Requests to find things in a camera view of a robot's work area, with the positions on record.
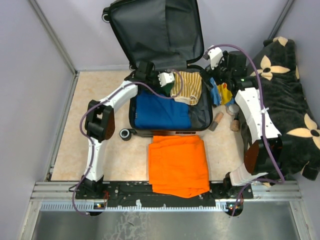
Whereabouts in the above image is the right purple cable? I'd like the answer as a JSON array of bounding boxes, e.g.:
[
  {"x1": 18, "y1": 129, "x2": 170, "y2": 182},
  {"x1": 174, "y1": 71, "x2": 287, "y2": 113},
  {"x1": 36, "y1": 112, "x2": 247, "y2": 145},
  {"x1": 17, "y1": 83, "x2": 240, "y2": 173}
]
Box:
[{"x1": 204, "y1": 43, "x2": 286, "y2": 218}]

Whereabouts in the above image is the black flower pattern blanket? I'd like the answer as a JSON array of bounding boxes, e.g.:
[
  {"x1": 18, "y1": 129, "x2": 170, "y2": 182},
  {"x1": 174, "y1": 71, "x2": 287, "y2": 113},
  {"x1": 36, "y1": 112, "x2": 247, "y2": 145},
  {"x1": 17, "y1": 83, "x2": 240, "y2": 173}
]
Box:
[{"x1": 253, "y1": 36, "x2": 320, "y2": 181}]

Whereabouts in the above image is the blue garment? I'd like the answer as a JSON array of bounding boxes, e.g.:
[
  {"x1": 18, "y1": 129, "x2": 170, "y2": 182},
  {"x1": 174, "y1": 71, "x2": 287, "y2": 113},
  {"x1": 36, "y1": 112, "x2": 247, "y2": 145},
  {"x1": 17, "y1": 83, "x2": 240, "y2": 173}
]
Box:
[{"x1": 134, "y1": 91, "x2": 192, "y2": 130}]

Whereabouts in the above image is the light blue Pikachu shirt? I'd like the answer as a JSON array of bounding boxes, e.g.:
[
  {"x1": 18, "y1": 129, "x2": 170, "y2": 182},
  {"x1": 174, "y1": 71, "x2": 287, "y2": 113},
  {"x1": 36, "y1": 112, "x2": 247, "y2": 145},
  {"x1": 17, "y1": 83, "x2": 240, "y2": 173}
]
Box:
[{"x1": 209, "y1": 77, "x2": 236, "y2": 107}]

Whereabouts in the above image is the yellow white striped towel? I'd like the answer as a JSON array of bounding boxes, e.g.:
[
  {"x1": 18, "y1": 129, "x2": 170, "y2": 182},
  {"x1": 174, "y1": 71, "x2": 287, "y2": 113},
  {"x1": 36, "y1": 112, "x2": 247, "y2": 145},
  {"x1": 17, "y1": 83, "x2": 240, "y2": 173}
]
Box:
[{"x1": 170, "y1": 71, "x2": 202, "y2": 106}]

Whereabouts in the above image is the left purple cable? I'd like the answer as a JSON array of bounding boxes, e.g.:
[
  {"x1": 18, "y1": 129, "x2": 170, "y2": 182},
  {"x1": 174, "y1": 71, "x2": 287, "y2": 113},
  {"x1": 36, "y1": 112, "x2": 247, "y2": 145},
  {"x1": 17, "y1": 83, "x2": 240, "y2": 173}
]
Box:
[{"x1": 71, "y1": 69, "x2": 185, "y2": 216}]

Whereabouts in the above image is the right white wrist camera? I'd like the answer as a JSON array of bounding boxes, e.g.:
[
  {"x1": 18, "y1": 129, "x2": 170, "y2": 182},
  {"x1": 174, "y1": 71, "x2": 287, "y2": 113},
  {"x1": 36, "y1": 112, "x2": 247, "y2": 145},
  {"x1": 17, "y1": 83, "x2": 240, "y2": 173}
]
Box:
[{"x1": 205, "y1": 47, "x2": 223, "y2": 70}]

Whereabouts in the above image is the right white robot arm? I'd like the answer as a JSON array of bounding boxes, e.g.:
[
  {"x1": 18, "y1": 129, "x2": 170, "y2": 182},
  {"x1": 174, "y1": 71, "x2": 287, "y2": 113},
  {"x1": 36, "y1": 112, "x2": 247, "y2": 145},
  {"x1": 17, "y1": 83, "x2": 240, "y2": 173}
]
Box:
[{"x1": 200, "y1": 46, "x2": 285, "y2": 198}]

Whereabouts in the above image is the black open suitcase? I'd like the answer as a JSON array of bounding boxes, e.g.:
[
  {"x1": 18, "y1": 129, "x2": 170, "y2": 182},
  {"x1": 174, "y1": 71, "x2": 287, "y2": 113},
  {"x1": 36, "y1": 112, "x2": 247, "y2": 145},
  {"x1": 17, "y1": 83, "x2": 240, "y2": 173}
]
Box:
[{"x1": 102, "y1": 0, "x2": 213, "y2": 141}]

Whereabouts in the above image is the orange cloth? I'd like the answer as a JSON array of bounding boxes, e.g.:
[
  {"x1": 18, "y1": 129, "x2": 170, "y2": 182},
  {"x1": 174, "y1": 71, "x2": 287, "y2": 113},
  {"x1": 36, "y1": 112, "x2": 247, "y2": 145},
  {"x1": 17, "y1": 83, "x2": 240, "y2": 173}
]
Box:
[{"x1": 148, "y1": 135, "x2": 210, "y2": 198}]

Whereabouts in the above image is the purple cable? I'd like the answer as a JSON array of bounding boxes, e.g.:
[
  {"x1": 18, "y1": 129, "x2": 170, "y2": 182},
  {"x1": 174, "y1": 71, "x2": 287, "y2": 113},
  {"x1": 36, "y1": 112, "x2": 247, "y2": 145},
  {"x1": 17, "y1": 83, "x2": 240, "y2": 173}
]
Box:
[
  {"x1": 71, "y1": 69, "x2": 185, "y2": 216},
  {"x1": 204, "y1": 43, "x2": 286, "y2": 218}
]

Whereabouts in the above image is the cork topped bottle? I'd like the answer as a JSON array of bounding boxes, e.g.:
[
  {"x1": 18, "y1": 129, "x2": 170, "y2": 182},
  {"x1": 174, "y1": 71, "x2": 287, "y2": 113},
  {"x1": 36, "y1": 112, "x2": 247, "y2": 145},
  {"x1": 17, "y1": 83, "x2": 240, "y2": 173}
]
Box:
[{"x1": 230, "y1": 114, "x2": 240, "y2": 132}]

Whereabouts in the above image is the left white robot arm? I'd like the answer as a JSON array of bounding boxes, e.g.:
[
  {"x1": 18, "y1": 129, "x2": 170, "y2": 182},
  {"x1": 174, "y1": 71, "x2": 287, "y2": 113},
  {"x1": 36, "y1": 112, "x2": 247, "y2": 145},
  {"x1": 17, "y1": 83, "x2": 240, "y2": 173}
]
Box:
[{"x1": 77, "y1": 61, "x2": 156, "y2": 199}]

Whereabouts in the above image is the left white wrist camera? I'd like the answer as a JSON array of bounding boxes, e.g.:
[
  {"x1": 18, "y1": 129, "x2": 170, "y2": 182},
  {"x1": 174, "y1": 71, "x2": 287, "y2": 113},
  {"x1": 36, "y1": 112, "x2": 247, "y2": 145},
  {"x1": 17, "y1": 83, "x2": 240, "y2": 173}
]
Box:
[{"x1": 157, "y1": 72, "x2": 175, "y2": 88}]

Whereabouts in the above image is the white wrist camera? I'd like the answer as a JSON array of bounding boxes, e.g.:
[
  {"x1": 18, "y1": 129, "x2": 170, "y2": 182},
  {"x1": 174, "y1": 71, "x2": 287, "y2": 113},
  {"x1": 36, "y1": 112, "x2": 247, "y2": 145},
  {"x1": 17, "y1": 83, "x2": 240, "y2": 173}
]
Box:
[
  {"x1": 205, "y1": 47, "x2": 223, "y2": 70},
  {"x1": 157, "y1": 72, "x2": 175, "y2": 88}
]

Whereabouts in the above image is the dark green cloth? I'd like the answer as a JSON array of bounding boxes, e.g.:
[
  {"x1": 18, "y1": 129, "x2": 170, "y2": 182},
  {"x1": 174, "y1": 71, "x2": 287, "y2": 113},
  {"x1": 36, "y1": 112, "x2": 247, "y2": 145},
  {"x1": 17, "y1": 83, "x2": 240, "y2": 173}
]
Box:
[{"x1": 162, "y1": 82, "x2": 175, "y2": 97}]

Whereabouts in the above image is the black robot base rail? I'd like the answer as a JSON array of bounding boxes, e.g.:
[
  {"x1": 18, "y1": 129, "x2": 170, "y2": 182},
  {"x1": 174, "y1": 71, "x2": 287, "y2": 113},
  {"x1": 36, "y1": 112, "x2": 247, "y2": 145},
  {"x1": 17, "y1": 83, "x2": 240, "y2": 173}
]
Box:
[{"x1": 75, "y1": 180, "x2": 242, "y2": 208}]

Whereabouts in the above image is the small white jar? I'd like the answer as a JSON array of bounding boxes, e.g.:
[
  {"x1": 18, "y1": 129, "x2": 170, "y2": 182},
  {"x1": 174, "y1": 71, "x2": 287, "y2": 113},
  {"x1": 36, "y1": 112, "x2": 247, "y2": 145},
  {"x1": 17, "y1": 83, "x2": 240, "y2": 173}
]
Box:
[{"x1": 226, "y1": 103, "x2": 240, "y2": 116}]

